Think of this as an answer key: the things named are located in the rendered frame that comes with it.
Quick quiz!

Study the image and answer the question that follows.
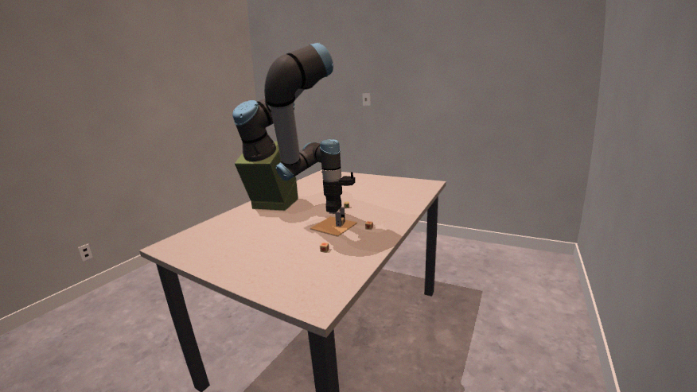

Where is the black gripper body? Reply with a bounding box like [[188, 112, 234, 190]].
[[321, 168, 356, 212]]

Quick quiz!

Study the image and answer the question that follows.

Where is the tan square mat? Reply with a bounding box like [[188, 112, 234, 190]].
[[310, 216, 357, 237]]

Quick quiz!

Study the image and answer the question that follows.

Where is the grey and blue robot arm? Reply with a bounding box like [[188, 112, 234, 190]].
[[232, 43, 341, 180]]

